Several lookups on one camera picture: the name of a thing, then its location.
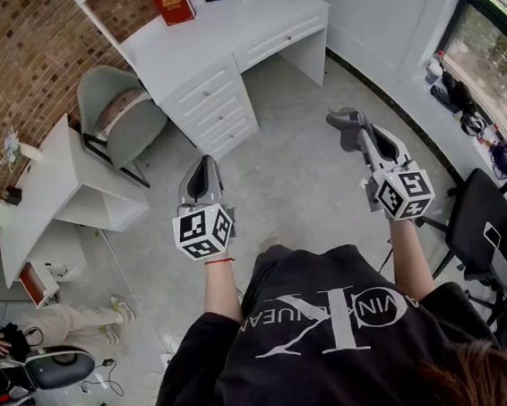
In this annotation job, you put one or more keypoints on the person's left forearm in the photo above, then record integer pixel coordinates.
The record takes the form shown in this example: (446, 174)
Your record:
(221, 291)

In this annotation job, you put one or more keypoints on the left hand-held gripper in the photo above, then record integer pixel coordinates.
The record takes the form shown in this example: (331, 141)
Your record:
(202, 230)

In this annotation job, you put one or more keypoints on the red book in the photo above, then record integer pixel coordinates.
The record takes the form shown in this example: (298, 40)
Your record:
(173, 4)

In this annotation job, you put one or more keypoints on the person's black sweatshirt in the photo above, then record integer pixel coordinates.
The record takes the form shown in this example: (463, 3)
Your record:
(324, 361)

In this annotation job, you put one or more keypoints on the smartphone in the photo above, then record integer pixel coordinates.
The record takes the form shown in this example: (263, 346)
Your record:
(492, 234)

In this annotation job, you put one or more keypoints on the orange flat box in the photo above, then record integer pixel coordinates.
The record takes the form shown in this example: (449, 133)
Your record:
(30, 282)

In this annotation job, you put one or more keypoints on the pale artificial flowers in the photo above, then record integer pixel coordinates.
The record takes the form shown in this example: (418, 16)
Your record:
(10, 148)

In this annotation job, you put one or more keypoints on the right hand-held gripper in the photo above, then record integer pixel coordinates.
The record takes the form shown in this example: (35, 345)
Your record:
(403, 193)

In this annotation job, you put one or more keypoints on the person's right forearm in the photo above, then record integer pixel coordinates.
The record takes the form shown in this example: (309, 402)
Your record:
(410, 262)

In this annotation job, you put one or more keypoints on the grey and black seat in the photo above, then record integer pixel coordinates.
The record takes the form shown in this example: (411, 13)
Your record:
(59, 369)

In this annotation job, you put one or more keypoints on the black office chair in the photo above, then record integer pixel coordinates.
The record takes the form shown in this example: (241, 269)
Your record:
(475, 210)

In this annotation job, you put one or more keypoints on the small black box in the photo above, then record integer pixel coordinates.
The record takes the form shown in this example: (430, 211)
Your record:
(13, 196)

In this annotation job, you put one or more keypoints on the grey cloth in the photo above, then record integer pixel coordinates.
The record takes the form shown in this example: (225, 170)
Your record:
(345, 129)

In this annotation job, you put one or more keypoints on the window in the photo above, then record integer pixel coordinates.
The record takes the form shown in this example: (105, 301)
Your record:
(495, 59)

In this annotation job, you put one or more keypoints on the white bottle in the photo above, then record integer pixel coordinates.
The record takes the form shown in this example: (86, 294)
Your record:
(434, 71)

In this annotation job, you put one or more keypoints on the purple bag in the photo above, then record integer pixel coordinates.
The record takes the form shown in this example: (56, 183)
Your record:
(503, 157)

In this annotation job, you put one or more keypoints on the black bag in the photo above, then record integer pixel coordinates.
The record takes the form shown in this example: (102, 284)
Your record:
(457, 95)

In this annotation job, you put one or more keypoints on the white desk with drawers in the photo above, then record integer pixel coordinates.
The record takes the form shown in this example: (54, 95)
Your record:
(202, 54)

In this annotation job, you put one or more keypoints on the white shelf unit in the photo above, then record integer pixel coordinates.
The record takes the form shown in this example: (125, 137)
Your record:
(53, 187)

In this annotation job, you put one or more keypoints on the white vase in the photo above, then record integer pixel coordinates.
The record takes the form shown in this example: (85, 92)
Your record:
(32, 153)

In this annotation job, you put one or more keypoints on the grey armchair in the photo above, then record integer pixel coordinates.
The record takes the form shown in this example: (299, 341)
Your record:
(131, 129)

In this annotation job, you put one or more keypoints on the beige striped cushion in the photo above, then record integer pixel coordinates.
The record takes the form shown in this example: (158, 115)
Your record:
(119, 109)

